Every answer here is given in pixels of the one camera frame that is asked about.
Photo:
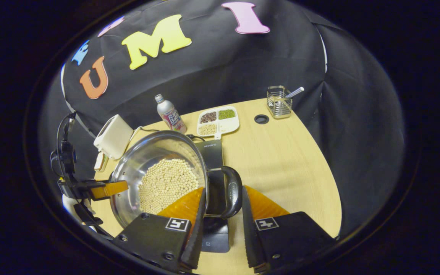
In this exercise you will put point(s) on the black induction cooktop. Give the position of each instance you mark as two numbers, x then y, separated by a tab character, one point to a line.
212	156

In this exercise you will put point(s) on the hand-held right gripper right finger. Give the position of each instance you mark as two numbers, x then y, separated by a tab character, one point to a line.
248	236

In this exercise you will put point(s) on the white toaster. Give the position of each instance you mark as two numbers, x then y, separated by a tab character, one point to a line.
113	137

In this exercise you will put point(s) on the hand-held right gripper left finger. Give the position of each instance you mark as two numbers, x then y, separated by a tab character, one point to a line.
199	236

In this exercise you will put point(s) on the pile of pale soybeans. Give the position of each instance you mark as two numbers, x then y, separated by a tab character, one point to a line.
166	183

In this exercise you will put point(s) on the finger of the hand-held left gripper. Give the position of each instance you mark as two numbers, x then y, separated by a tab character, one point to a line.
107	189

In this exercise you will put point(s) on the small green plate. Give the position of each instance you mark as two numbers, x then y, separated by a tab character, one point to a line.
106	164

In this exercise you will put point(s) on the white divided dish of beans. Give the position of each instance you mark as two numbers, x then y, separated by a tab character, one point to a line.
229	124

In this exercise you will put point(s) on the black table grommet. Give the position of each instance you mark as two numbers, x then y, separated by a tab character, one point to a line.
261	119

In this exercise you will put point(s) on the silver bottle with pink label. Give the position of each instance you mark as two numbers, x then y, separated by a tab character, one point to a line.
170	114

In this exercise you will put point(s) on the bread slice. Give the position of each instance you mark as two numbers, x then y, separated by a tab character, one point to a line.
99	161

